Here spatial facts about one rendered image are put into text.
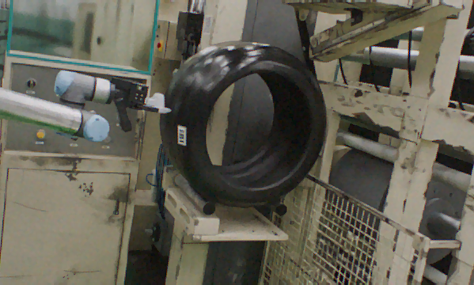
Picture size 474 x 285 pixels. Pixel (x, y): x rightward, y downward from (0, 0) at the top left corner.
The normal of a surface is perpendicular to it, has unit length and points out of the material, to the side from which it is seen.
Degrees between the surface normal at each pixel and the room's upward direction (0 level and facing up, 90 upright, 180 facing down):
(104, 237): 90
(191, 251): 90
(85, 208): 90
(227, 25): 90
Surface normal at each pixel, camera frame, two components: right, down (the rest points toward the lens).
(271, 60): 0.42, 0.04
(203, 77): -0.22, -0.30
